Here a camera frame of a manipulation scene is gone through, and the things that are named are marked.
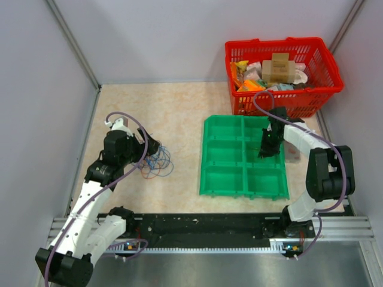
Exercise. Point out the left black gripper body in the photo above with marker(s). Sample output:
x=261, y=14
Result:
x=136, y=149

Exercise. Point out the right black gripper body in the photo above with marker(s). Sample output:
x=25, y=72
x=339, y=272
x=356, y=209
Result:
x=270, y=144

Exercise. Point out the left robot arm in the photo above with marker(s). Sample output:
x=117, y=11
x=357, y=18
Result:
x=72, y=255

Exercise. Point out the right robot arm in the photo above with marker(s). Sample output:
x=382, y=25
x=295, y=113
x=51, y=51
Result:
x=330, y=173

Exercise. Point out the grey red packet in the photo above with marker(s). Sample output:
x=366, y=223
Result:
x=291, y=153

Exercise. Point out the green compartment tray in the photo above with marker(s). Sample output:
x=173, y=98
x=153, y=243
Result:
x=230, y=162

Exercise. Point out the orange snack packet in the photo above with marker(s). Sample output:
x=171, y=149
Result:
x=250, y=85

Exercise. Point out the brown cardboard box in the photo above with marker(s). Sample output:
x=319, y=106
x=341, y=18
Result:
x=279, y=69

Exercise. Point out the red plastic basket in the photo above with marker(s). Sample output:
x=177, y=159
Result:
x=324, y=79

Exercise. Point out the yellow snack packet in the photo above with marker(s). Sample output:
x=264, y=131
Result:
x=241, y=65

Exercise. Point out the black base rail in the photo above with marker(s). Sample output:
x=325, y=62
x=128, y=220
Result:
x=214, y=230

